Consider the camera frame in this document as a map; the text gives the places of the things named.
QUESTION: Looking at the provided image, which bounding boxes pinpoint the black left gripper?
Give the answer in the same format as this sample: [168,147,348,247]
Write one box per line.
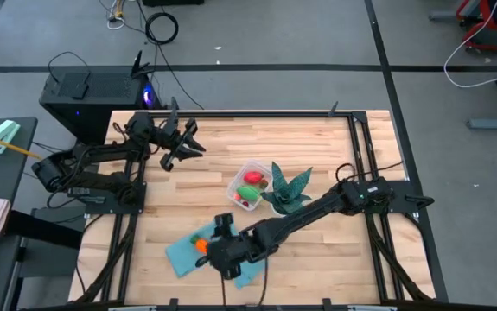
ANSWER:
[159,117,207,173]

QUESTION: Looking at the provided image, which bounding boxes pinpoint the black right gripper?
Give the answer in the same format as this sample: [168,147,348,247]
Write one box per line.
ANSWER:
[194,212,258,282]

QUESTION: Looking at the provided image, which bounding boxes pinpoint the orange toy carrot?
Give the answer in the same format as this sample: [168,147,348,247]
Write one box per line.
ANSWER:
[189,234,210,256]

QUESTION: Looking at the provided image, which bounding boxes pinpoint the red toy fruit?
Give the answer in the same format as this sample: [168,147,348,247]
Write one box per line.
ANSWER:
[243,170,264,185]

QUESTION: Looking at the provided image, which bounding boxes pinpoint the green toy vegetable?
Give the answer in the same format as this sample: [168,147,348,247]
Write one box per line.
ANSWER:
[236,184,261,202]

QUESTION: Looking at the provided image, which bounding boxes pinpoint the clear plastic tupperware container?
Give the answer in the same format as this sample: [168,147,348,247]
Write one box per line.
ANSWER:
[226,159,274,213]

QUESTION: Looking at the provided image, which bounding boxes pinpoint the teal folded cloth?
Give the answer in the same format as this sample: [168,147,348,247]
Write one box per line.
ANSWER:
[164,219,267,289]

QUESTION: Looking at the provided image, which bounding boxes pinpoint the white plant pot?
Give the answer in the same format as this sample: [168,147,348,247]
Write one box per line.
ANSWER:
[269,201,302,217]

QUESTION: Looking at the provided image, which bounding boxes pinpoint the black computer tower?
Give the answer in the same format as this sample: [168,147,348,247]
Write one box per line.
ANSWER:
[39,50,162,146]

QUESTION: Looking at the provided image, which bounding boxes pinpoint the green snake plant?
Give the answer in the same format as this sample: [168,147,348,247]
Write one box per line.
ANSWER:
[259,161,314,216]

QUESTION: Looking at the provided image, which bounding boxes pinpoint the yellow stick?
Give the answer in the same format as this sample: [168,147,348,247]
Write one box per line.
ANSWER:
[0,129,44,161]

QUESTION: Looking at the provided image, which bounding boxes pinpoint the mint green stapler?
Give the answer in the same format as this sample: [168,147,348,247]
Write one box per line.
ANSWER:
[0,119,22,155]

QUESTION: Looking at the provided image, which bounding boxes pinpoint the grey stand foot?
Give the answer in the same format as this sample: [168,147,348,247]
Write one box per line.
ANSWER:
[465,114,497,132]

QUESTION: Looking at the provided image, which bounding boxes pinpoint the red and black cart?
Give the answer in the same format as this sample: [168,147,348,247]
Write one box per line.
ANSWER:
[428,0,497,54]

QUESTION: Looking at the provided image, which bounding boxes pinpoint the black metal table frame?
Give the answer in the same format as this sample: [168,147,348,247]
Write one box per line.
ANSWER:
[74,110,437,306]

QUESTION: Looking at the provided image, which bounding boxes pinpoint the black coiled cable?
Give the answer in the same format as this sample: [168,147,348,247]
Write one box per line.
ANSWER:
[143,11,181,46]

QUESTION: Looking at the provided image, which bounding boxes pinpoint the white cable bundle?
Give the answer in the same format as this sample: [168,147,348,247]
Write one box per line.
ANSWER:
[105,0,127,31]

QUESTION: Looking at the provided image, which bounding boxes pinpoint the white floor cable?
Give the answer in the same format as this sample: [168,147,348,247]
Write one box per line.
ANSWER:
[443,0,497,90]

